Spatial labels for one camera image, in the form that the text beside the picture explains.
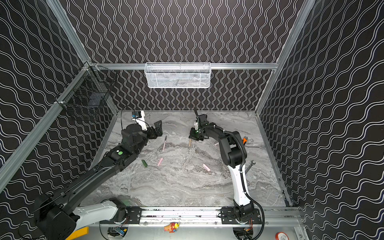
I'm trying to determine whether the red yellow toy figure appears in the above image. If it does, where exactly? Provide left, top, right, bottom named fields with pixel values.
left=164, top=222, right=180, bottom=233

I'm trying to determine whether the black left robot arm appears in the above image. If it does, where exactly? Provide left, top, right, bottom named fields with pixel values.
left=33, top=121, right=163, bottom=240

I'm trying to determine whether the pink pen cap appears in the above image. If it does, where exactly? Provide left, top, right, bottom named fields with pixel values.
left=158, top=158, right=164, bottom=167
left=203, top=164, right=211, bottom=172

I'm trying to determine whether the small steel spanner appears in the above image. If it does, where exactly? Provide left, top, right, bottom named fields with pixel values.
left=245, top=161, right=256, bottom=174

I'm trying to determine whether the pink pen cap left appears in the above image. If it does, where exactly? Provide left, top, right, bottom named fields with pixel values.
left=158, top=158, right=164, bottom=167

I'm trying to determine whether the white wire mesh basket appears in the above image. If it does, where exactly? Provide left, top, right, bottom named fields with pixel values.
left=144, top=62, right=212, bottom=89

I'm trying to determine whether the black wire basket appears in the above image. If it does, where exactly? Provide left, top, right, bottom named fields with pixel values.
left=60, top=66, right=118, bottom=122

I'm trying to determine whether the pink pen cap right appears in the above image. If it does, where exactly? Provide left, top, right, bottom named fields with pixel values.
left=203, top=164, right=211, bottom=172

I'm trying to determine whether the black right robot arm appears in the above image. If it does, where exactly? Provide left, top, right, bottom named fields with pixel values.
left=189, top=109, right=265, bottom=226

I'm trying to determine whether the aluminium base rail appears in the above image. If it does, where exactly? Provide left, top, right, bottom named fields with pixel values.
left=123, top=207, right=302, bottom=228

